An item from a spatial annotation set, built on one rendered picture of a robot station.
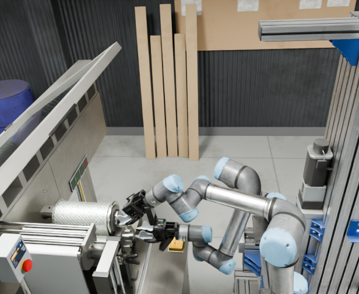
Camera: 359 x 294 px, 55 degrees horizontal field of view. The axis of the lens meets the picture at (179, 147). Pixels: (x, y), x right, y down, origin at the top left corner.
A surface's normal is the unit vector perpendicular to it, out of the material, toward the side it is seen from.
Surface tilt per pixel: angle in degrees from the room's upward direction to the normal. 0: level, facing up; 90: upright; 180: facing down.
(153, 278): 0
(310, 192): 90
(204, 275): 0
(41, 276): 90
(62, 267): 90
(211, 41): 90
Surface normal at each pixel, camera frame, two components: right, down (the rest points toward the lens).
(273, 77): -0.10, 0.55
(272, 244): -0.53, 0.39
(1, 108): 0.31, 0.51
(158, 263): -0.06, -0.83
